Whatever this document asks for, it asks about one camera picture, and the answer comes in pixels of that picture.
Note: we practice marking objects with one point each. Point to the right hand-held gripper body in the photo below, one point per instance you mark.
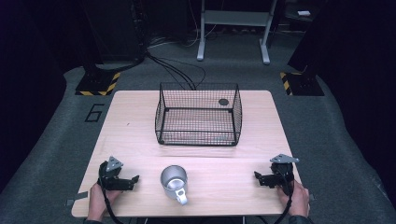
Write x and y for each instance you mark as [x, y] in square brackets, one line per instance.
[282, 171]

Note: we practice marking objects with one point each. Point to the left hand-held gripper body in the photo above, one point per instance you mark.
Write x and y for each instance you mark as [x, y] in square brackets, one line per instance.
[111, 174]

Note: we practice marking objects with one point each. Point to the silver metal cup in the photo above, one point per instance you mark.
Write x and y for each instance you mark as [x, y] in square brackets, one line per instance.
[173, 183]

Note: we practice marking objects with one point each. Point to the person's left hand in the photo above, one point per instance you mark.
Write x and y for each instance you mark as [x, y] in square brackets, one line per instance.
[99, 202]

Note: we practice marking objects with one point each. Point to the person's right hand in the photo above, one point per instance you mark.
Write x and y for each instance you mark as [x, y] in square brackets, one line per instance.
[299, 199]

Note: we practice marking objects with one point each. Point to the small grey tape piece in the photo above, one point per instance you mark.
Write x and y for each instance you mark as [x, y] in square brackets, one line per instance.
[311, 197]

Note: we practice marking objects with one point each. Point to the black round table grommet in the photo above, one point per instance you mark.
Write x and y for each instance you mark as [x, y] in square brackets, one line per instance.
[223, 102]

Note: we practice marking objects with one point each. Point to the black hazard-striped stand base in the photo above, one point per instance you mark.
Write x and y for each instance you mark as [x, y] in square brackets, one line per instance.
[303, 84]
[96, 84]

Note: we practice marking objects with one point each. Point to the black equipment cabinet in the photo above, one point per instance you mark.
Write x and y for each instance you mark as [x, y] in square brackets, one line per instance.
[115, 28]

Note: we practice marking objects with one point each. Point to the small white box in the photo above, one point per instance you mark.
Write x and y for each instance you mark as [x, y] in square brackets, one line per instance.
[304, 13]

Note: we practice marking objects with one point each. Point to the white metal desk frame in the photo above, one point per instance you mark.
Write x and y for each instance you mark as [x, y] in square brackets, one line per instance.
[236, 18]

